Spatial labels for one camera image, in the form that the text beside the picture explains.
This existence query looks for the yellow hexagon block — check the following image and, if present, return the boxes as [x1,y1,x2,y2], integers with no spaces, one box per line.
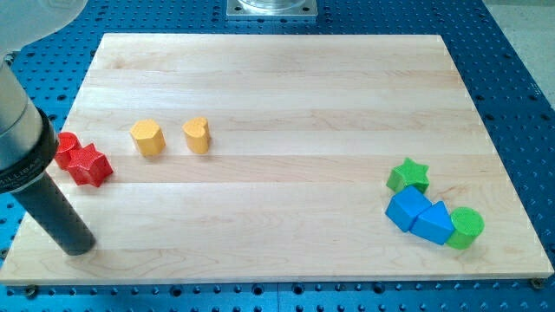
[129,119,166,156]

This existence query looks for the blue cube block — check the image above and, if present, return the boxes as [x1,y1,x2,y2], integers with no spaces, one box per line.
[385,186,432,232]

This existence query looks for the green star block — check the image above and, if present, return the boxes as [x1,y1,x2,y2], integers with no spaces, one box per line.
[386,158,429,193]

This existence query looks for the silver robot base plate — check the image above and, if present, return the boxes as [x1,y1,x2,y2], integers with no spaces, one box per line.
[226,0,318,17]

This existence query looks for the green cylinder block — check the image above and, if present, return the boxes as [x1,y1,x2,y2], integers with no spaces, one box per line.
[446,206,485,250]

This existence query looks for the red round block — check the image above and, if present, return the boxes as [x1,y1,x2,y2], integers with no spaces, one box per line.
[55,132,82,170]

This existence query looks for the blue perforated table plate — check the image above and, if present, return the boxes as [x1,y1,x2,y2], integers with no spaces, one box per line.
[1,0,554,311]

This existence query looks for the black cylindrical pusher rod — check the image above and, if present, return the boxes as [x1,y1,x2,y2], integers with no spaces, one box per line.
[11,172,95,256]

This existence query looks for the red star block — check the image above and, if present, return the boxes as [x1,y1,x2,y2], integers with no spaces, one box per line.
[67,143,114,187]

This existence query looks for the blue triangle block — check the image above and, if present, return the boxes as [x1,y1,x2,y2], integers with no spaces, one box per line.
[410,201,454,245]

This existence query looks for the yellow heart block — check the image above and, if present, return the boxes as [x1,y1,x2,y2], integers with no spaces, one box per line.
[181,116,211,154]

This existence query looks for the light wooden board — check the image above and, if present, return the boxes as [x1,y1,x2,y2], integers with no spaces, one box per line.
[1,33,553,285]

